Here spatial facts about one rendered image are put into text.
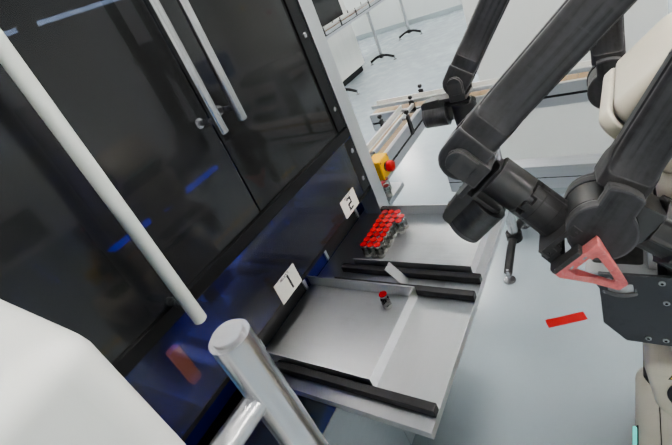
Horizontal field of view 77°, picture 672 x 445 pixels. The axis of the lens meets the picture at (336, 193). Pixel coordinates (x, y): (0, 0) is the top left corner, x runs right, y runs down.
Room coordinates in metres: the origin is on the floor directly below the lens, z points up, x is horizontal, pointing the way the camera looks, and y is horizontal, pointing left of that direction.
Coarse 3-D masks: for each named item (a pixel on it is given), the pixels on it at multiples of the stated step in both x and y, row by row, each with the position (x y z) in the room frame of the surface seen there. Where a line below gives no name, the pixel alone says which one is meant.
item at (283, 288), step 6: (288, 270) 0.88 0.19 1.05; (294, 270) 0.90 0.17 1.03; (282, 276) 0.87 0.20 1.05; (294, 276) 0.89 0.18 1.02; (282, 282) 0.86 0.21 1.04; (288, 282) 0.87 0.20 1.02; (294, 282) 0.88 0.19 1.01; (300, 282) 0.90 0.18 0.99; (276, 288) 0.84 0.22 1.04; (282, 288) 0.85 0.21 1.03; (288, 288) 0.86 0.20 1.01; (294, 288) 0.88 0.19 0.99; (282, 294) 0.85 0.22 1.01; (288, 294) 0.86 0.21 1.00; (282, 300) 0.84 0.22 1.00
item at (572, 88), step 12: (588, 60) 1.50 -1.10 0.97; (576, 72) 1.47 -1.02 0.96; (420, 84) 1.99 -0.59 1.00; (480, 84) 1.77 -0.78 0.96; (492, 84) 1.68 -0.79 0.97; (564, 84) 1.48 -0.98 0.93; (576, 84) 1.45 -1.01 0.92; (408, 96) 1.89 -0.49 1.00; (420, 96) 1.96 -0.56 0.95; (432, 96) 1.85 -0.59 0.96; (480, 96) 1.69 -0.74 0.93; (552, 96) 1.51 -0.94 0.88; (564, 96) 1.48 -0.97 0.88; (576, 96) 1.46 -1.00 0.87; (372, 108) 2.07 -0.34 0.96; (384, 108) 2.08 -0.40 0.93; (396, 108) 2.00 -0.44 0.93; (372, 120) 2.06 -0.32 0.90; (384, 120) 2.01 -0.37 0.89
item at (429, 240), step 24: (408, 216) 1.14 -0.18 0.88; (432, 216) 1.09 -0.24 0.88; (408, 240) 1.02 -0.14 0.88; (432, 240) 0.98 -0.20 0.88; (456, 240) 0.93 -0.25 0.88; (480, 240) 0.85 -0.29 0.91; (384, 264) 0.94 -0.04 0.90; (408, 264) 0.89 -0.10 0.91; (432, 264) 0.85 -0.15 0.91; (456, 264) 0.81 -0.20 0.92
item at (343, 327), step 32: (320, 288) 0.98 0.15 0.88; (352, 288) 0.92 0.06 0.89; (384, 288) 0.85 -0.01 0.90; (288, 320) 0.91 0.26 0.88; (320, 320) 0.86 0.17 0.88; (352, 320) 0.81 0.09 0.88; (384, 320) 0.77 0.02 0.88; (288, 352) 0.80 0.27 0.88; (320, 352) 0.76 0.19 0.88; (352, 352) 0.72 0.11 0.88; (384, 352) 0.65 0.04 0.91
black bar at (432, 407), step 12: (288, 372) 0.73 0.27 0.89; (300, 372) 0.71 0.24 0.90; (312, 372) 0.69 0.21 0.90; (324, 384) 0.66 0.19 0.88; (336, 384) 0.64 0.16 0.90; (348, 384) 0.62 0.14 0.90; (360, 384) 0.61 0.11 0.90; (372, 396) 0.58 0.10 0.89; (384, 396) 0.56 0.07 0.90; (396, 396) 0.55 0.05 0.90; (408, 396) 0.54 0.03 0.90; (408, 408) 0.53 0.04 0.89; (420, 408) 0.51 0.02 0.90; (432, 408) 0.50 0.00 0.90
